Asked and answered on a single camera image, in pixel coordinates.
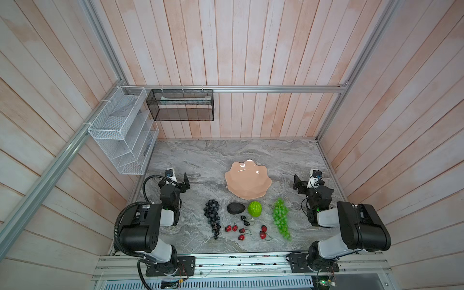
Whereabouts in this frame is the dark purple grape bunch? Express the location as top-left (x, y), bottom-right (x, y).
top-left (203, 199), bottom-right (221, 240)

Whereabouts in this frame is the green grape bunch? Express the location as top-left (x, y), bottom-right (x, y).
top-left (273, 198), bottom-right (291, 241)

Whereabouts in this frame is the bumpy green fake fruit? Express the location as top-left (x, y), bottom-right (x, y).
top-left (248, 201), bottom-right (262, 218)

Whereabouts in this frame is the dark fake avocado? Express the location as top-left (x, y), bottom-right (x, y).
top-left (227, 203), bottom-right (246, 215)

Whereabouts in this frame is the red cherry pair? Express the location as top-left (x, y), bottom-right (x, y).
top-left (238, 228), bottom-right (252, 240)
top-left (259, 225), bottom-right (273, 241)
top-left (224, 225), bottom-right (238, 232)

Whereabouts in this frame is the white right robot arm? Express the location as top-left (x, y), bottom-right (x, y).
top-left (292, 170), bottom-right (392, 272)

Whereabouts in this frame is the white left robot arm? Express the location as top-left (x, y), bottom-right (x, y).
top-left (114, 169), bottom-right (190, 276)

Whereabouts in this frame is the pink scalloped fruit bowl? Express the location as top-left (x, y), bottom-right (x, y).
top-left (225, 159), bottom-right (272, 200)

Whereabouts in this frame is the black cherry pair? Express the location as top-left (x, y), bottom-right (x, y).
top-left (240, 215), bottom-right (255, 227)

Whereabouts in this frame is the green circuit board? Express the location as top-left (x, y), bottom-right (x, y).
top-left (313, 276), bottom-right (336, 290)

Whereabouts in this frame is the white ventilation grille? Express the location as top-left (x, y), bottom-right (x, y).
top-left (95, 275), bottom-right (314, 290)

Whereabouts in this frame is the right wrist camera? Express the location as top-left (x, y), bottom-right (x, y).
top-left (307, 169), bottom-right (325, 189)

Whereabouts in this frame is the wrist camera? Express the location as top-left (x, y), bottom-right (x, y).
top-left (307, 169), bottom-right (325, 189)
top-left (164, 168), bottom-right (177, 183)

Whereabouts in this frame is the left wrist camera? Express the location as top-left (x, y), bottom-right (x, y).
top-left (164, 168), bottom-right (177, 183)

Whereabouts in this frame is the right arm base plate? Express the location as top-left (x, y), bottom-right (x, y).
top-left (285, 251), bottom-right (340, 273)

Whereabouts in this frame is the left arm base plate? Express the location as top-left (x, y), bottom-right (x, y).
top-left (146, 256), bottom-right (196, 277)

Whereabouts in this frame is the white wire mesh shelf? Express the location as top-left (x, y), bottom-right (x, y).
top-left (88, 86), bottom-right (159, 175)

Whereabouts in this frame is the black wire mesh basket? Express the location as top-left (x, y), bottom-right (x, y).
top-left (146, 88), bottom-right (215, 122)

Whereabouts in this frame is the aluminium mounting rail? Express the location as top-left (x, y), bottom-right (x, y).
top-left (91, 251), bottom-right (393, 281)

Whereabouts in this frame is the aluminium frame crossbar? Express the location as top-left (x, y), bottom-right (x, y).
top-left (143, 85), bottom-right (348, 93)

